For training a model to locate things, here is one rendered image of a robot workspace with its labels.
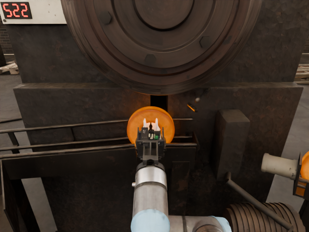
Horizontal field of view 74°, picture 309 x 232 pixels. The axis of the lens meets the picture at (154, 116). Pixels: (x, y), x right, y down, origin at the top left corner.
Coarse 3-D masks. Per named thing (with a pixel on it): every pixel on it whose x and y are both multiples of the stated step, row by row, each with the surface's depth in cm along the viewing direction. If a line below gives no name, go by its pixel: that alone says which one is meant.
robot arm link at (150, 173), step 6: (144, 168) 47; (150, 168) 47; (156, 168) 47; (138, 174) 47; (144, 174) 46; (150, 174) 46; (156, 174) 46; (162, 174) 47; (138, 180) 46; (144, 180) 45; (150, 180) 45; (156, 180) 45; (162, 180) 46; (132, 186) 48
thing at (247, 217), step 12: (228, 204) 69; (240, 204) 67; (264, 204) 67; (276, 204) 67; (288, 204) 68; (228, 216) 66; (240, 216) 63; (252, 216) 62; (264, 216) 63; (288, 216) 63; (240, 228) 61; (252, 228) 61; (264, 228) 61; (276, 228) 61; (300, 228) 61
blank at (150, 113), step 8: (136, 112) 65; (144, 112) 64; (152, 112) 64; (160, 112) 64; (136, 120) 65; (152, 120) 65; (160, 120) 65; (168, 120) 65; (128, 128) 66; (136, 128) 66; (160, 128) 66; (168, 128) 66; (128, 136) 67; (136, 136) 67; (168, 136) 67
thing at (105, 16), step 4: (104, 12) 40; (108, 12) 40; (100, 16) 41; (104, 16) 41; (108, 16) 41; (104, 20) 41; (108, 20) 41; (204, 36) 43; (208, 36) 43; (200, 40) 43; (204, 40) 43; (208, 40) 43; (200, 44) 43; (204, 44) 43; (208, 44) 43; (148, 56) 44; (152, 56) 44; (148, 60) 44; (152, 60) 45; (148, 64) 45; (152, 64) 45
